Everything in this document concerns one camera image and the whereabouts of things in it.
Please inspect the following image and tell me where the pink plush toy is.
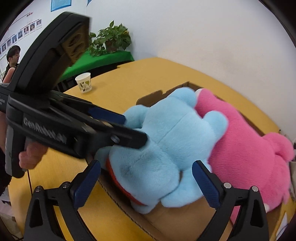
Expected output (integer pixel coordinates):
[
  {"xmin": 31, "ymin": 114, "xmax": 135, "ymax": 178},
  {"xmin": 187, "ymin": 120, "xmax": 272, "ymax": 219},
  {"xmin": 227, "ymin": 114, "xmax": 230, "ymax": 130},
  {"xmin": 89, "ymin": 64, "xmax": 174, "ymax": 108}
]
[{"xmin": 195, "ymin": 88, "xmax": 294, "ymax": 212}]

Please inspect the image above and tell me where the light blue plush toy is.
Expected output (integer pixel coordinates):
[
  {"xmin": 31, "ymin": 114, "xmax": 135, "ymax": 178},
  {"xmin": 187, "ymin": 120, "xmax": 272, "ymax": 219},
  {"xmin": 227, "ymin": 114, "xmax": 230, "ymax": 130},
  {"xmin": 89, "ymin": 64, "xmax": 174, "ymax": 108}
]
[{"xmin": 95, "ymin": 87, "xmax": 228, "ymax": 214}]

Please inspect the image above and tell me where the brown cardboard box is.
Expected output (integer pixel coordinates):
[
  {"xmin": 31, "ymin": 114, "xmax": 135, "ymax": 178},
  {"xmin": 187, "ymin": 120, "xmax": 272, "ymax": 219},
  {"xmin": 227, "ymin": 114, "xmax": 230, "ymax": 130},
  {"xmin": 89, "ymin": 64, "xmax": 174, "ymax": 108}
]
[{"xmin": 100, "ymin": 82, "xmax": 295, "ymax": 240}]

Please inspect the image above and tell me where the operator left hand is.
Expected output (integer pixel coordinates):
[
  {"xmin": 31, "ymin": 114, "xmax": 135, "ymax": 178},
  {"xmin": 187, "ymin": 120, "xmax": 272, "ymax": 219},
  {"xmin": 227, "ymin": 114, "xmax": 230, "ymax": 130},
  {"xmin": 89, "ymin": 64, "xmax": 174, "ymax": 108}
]
[{"xmin": 18, "ymin": 142, "xmax": 48, "ymax": 170}]

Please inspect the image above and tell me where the patterned paper cup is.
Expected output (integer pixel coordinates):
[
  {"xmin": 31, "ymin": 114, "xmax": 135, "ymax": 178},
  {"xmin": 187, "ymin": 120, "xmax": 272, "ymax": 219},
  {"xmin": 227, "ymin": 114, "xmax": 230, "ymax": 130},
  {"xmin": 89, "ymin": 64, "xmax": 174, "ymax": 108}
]
[{"xmin": 75, "ymin": 72, "xmax": 92, "ymax": 93}]

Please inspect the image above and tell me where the green cloth table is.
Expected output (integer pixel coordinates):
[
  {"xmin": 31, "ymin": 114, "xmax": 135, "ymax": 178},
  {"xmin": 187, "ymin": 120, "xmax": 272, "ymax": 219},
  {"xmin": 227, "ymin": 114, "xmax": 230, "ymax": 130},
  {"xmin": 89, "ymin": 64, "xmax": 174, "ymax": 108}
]
[{"xmin": 59, "ymin": 51, "xmax": 134, "ymax": 81}]

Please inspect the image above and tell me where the person in background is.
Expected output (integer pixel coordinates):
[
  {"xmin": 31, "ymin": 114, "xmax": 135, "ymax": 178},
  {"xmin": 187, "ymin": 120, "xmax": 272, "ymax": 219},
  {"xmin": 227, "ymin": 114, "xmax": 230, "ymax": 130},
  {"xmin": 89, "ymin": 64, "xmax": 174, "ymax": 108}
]
[{"xmin": 3, "ymin": 45, "xmax": 21, "ymax": 83}]

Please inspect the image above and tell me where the green potted plant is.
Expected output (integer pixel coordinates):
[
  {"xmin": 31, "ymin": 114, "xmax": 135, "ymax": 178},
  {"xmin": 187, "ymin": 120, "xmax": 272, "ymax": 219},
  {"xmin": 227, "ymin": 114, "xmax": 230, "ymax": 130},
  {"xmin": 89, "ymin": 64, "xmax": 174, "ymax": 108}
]
[{"xmin": 88, "ymin": 21, "xmax": 132, "ymax": 56}]

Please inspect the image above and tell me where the wall photo row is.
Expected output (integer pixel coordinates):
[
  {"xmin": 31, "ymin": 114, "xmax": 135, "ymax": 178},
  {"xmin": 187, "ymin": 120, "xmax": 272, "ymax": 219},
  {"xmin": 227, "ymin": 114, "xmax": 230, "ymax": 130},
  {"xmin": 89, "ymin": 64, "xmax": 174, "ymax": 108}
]
[{"xmin": 1, "ymin": 18, "xmax": 43, "ymax": 56}]

